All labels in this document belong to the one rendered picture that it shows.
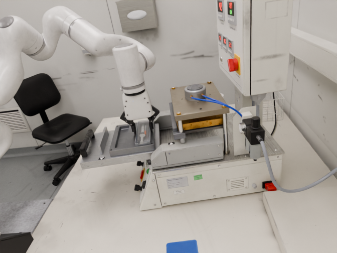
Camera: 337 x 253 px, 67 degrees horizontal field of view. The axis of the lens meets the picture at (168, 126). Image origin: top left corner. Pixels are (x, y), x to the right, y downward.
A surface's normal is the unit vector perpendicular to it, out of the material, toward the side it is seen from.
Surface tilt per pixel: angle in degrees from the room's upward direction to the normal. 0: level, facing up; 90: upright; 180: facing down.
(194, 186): 90
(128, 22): 90
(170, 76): 90
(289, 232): 0
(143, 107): 90
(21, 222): 0
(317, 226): 0
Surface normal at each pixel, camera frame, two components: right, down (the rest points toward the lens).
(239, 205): -0.14, -0.87
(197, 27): -0.06, 0.48
